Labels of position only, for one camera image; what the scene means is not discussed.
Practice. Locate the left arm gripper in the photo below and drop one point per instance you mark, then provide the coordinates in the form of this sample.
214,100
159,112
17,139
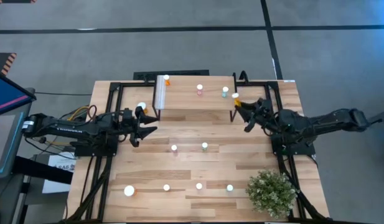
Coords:
128,124

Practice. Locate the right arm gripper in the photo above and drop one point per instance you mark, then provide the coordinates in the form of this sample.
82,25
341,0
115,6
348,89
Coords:
264,113

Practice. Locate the small orange pill bottle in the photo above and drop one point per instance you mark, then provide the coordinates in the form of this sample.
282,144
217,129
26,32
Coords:
166,77
235,96

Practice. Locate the teal pill bottle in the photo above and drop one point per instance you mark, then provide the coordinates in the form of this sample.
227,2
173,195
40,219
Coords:
229,187
225,89
204,145

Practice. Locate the pink pill bottle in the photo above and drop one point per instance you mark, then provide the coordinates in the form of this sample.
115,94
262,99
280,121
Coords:
174,147
199,87
199,186

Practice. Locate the medium orange pill bottle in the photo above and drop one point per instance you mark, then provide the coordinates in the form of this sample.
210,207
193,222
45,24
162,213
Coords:
166,187

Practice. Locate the extra large orange pill bottle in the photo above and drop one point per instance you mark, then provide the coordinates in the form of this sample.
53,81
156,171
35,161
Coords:
129,190

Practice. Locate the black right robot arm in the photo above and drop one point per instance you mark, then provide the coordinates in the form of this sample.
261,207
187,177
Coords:
328,121

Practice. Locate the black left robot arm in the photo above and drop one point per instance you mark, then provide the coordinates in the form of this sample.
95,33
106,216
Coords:
70,129

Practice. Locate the artificial green potted plant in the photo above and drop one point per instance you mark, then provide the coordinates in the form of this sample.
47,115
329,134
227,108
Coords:
271,194

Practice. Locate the white paper sheet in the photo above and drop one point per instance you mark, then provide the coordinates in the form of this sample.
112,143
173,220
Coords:
59,161

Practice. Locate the grey table leg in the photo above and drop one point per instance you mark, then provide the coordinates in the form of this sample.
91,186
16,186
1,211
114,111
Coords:
380,118

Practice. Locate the monitor with blue screen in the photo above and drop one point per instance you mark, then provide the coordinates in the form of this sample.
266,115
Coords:
8,93

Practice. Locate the hazard striped floor mat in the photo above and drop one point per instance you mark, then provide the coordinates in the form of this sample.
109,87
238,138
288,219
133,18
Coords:
11,1
0,60

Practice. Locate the black metal rig frame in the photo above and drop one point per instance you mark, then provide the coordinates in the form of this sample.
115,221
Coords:
132,84

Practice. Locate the wooden shelf black metal frame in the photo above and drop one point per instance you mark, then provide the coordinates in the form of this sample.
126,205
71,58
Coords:
191,99

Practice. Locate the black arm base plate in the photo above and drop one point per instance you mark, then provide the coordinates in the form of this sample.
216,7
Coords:
86,151
303,149

